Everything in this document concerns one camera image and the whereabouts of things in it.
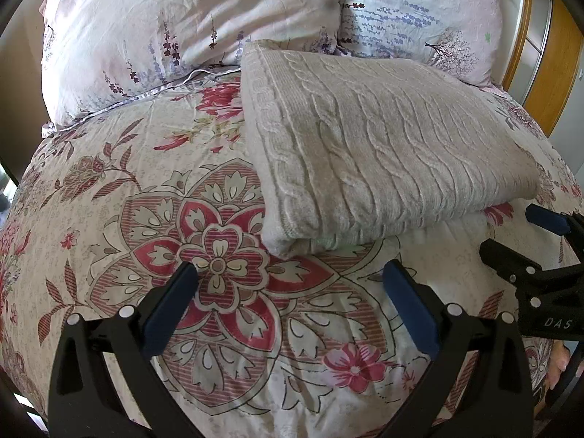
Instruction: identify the person's right hand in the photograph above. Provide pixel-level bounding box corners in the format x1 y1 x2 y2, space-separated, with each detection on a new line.
545 344 572 387

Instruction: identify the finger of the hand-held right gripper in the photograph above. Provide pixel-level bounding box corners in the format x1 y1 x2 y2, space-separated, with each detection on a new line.
479 238 549 288
525 204 584 238

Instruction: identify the white cable-knit blanket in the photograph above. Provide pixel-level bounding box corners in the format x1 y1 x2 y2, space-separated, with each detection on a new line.
239 40 542 259

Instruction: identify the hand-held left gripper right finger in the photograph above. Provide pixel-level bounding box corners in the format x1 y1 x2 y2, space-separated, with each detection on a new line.
382 260 535 438

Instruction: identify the pink floral pillow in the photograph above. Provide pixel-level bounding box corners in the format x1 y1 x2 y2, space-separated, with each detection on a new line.
40 0 344 129

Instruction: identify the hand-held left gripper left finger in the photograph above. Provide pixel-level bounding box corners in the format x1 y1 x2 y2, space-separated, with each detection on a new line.
48 261 200 438

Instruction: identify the wooden wardrobe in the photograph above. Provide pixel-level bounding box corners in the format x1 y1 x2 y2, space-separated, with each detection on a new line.
502 0 584 138

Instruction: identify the white lavender-print pillow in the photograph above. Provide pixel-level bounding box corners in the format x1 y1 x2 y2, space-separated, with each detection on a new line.
337 0 512 93

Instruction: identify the floral bed duvet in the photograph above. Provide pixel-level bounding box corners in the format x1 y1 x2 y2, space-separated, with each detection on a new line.
0 73 581 438

